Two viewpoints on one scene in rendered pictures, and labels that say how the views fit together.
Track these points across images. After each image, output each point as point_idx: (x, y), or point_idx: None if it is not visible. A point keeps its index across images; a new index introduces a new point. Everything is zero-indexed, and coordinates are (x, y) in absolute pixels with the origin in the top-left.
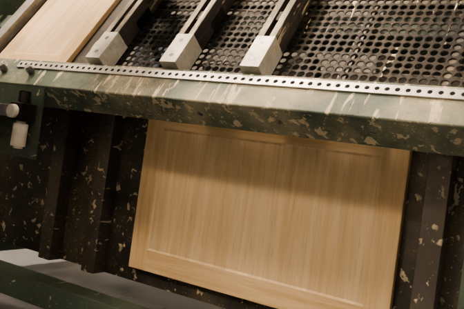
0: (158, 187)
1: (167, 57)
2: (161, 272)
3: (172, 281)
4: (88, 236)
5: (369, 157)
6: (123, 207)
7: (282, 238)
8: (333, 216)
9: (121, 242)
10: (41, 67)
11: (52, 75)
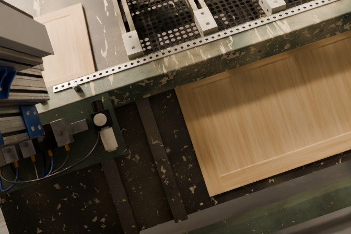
0: (207, 130)
1: (207, 26)
2: (240, 184)
3: (247, 186)
4: (170, 195)
5: (343, 40)
6: (179, 161)
7: (314, 113)
8: (339, 83)
9: (191, 185)
10: (84, 81)
11: (105, 81)
